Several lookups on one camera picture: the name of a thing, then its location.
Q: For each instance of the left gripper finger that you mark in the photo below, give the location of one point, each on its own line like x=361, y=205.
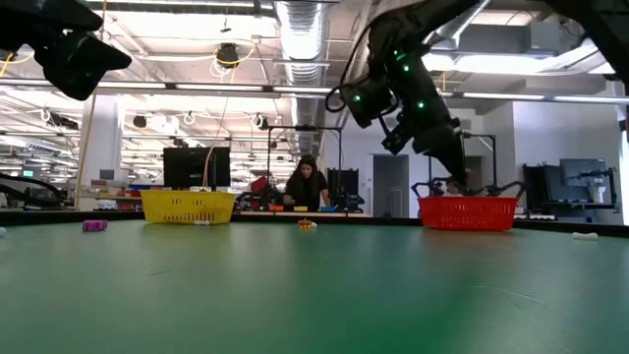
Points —
x=81, y=64

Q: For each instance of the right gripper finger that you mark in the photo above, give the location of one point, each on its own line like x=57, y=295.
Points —
x=454, y=159

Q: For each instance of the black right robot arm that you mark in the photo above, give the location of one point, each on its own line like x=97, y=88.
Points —
x=413, y=39

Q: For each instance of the red plastic basket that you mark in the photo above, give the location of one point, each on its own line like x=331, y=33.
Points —
x=467, y=214

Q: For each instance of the small blue bin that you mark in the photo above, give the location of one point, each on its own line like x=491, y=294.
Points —
x=328, y=208

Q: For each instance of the person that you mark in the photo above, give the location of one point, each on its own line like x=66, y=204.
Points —
x=307, y=184

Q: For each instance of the white light bar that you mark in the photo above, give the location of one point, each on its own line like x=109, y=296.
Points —
x=221, y=88

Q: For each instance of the black ceiling dome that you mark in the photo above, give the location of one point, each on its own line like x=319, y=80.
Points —
x=227, y=54

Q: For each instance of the small yellow bin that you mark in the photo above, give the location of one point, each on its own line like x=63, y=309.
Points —
x=301, y=209

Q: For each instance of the orange translucent pumpkin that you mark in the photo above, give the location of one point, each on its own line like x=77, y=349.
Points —
x=304, y=224

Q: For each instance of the black computer monitor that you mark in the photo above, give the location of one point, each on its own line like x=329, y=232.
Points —
x=196, y=167

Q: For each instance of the small orange bin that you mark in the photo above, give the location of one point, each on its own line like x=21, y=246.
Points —
x=276, y=208

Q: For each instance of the red bag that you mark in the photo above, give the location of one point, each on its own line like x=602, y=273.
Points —
x=258, y=186

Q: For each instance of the yellow plastic basket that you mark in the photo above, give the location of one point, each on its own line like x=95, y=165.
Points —
x=189, y=209

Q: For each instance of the green table mat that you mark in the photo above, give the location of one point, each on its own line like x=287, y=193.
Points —
x=147, y=314

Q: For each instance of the black background rig frame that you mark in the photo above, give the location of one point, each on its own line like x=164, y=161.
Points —
x=304, y=128
x=486, y=147

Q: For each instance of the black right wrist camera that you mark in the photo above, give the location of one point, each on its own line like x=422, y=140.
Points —
x=366, y=100

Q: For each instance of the silver ventilation duct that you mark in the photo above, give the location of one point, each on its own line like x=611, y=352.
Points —
x=302, y=44

